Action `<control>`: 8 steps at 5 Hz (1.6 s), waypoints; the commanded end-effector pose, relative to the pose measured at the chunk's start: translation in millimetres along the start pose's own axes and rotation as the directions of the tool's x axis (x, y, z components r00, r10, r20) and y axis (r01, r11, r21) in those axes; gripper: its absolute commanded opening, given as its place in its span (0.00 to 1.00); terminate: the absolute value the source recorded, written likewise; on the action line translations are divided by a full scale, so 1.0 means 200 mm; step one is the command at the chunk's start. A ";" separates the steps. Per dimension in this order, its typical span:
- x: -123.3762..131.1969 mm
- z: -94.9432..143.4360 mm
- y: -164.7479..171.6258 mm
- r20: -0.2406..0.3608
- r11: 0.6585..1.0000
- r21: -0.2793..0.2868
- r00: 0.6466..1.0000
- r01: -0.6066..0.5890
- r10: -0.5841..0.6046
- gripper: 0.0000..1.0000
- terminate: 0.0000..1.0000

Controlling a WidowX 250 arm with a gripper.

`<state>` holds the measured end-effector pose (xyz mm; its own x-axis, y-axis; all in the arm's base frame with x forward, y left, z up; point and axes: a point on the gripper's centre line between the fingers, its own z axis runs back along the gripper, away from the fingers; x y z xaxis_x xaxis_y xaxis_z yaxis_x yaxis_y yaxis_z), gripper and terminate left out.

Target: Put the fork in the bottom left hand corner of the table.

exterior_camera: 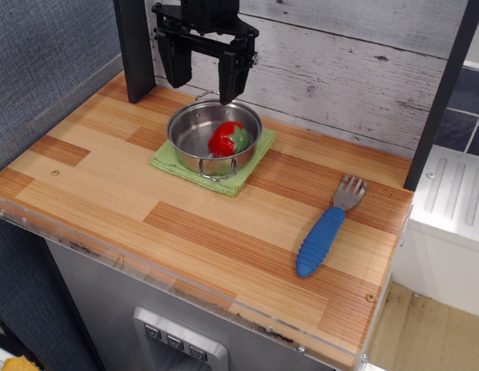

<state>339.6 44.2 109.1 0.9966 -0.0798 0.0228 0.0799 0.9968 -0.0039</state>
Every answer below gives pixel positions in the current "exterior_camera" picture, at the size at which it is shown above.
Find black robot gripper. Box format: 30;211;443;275
152;1;259;104

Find blue handled metal fork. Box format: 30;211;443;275
295;175;369;278

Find stainless steel pot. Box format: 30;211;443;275
166;90;263;182

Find red toy strawberry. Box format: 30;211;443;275
208;121;250;158

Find green folded cloth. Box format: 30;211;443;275
149;129;276;197

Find clear acrylic edge guard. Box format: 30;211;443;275
0;196;369;370

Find silver toy fridge cabinet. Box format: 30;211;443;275
47;242;328;370

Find grey dispenser button panel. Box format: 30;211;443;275
133;306;229;370

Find white toy sink unit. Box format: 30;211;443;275
391;146;479;316

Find yellow object at corner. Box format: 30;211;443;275
2;356;40;371

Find dark grey left post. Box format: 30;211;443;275
114;0;155;104

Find dark grey post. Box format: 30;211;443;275
403;0;479;191
114;0;155;104

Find dark grey right post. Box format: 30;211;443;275
403;0;479;191

